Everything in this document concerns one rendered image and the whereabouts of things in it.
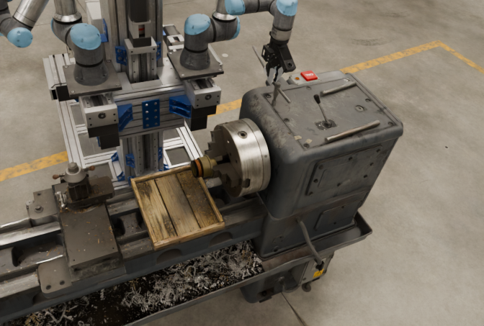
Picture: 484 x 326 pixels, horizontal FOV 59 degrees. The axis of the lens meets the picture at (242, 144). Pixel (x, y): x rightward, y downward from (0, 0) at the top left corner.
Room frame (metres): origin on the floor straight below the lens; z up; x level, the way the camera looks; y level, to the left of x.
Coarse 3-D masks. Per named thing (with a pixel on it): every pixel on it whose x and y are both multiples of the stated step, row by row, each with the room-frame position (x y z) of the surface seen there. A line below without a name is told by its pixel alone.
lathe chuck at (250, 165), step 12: (240, 120) 1.32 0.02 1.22; (228, 132) 1.22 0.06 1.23; (252, 132) 1.24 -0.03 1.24; (228, 144) 1.21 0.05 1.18; (240, 144) 1.17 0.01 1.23; (252, 144) 1.19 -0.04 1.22; (228, 156) 1.26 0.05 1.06; (240, 156) 1.13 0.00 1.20; (252, 156) 1.15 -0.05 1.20; (240, 168) 1.11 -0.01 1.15; (252, 168) 1.12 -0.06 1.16; (252, 180) 1.10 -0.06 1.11; (228, 192) 1.16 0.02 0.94; (240, 192) 1.09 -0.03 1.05; (252, 192) 1.12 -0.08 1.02
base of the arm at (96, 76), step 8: (80, 64) 1.45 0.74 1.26; (96, 64) 1.47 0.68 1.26; (104, 64) 1.53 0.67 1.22; (80, 72) 1.45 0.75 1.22; (88, 72) 1.45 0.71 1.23; (96, 72) 1.47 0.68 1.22; (104, 72) 1.51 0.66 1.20; (80, 80) 1.44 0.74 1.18; (88, 80) 1.44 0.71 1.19; (96, 80) 1.45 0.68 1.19; (104, 80) 1.48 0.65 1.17
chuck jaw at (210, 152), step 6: (210, 132) 1.27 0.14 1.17; (216, 132) 1.25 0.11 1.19; (222, 132) 1.26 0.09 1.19; (216, 138) 1.24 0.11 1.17; (222, 138) 1.25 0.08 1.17; (210, 144) 1.21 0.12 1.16; (216, 144) 1.22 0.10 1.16; (222, 144) 1.23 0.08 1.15; (210, 150) 1.20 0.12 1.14; (216, 150) 1.21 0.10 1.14; (222, 150) 1.22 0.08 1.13; (210, 156) 1.18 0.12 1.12; (216, 156) 1.19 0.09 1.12
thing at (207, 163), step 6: (204, 156) 1.18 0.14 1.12; (192, 162) 1.15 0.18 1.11; (198, 162) 1.14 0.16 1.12; (204, 162) 1.15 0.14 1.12; (210, 162) 1.15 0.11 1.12; (216, 162) 1.17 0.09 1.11; (192, 168) 1.15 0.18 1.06; (198, 168) 1.12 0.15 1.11; (204, 168) 1.12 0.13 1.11; (210, 168) 1.13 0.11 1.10; (198, 174) 1.11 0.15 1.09; (204, 174) 1.11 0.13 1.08; (210, 174) 1.13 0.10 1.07
